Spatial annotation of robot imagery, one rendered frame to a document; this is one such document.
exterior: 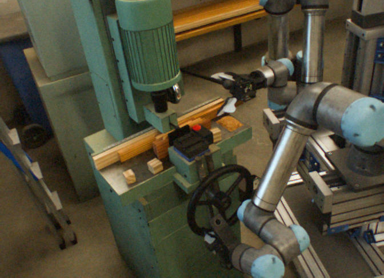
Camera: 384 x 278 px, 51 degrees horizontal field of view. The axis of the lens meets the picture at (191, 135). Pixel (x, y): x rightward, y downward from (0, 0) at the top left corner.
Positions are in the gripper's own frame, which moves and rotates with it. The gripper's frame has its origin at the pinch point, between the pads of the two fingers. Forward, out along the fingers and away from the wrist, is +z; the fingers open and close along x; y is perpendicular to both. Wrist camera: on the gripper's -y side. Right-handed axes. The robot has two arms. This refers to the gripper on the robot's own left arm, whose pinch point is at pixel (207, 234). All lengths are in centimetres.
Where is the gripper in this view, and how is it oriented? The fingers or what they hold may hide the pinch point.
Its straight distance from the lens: 138.4
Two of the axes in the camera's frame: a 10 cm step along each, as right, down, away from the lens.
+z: -4.2, 0.0, 9.1
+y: 4.1, 8.9, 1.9
